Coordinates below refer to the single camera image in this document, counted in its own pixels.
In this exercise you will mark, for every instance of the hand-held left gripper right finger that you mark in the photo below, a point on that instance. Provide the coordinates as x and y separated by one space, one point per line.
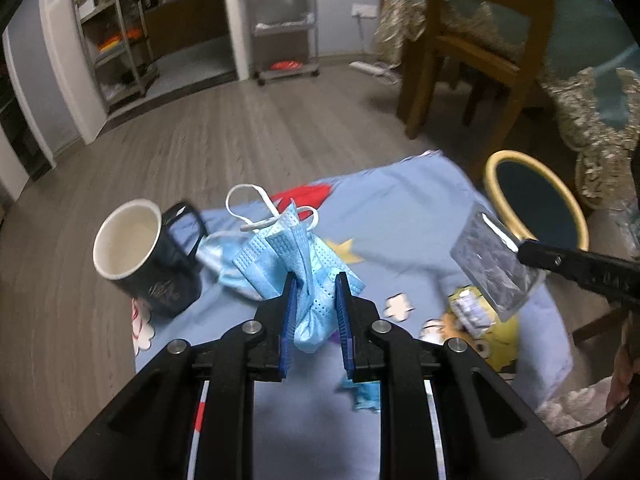
343 320

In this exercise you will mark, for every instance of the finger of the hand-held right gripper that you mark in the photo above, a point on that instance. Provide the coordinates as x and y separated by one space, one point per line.
580 265

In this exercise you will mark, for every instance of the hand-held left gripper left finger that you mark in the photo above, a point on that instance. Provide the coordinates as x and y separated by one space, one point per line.
289 320

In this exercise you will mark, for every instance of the blue face mask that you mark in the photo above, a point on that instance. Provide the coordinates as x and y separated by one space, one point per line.
310 270
220 260

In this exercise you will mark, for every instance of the blue bin with yellow rim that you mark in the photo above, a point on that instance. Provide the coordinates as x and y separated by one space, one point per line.
535 195

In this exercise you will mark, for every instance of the silver foil packet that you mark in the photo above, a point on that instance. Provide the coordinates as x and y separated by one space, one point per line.
490 265

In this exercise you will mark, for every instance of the person's right hand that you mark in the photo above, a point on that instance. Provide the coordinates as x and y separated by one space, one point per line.
620 370

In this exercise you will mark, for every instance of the wooden chair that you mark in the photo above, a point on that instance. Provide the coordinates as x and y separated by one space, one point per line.
480 55
595 327

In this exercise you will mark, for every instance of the blue printed blanket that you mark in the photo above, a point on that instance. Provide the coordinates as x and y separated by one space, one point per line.
400 220

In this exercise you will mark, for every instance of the black mug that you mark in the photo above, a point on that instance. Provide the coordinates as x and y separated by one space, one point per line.
165 285

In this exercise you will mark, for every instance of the teal tablecloth with lace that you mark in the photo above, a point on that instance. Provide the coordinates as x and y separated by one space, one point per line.
590 25

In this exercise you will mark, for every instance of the white power strip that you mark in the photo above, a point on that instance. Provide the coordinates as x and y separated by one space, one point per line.
372 67

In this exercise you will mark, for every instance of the red flat item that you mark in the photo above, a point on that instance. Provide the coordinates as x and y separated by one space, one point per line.
287 65

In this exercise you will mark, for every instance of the grey trolley cart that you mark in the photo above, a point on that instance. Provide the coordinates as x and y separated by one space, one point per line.
280 26

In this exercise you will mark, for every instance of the wooden kitchen cabinet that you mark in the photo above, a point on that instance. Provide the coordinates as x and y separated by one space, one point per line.
180 25

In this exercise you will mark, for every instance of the metal shelving rack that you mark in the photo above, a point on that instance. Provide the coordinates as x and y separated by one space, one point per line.
115 55

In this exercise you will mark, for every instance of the orange items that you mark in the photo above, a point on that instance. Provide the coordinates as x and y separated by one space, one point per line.
117 40

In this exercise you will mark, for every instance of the white wall socket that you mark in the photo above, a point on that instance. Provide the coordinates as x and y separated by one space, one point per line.
364 10

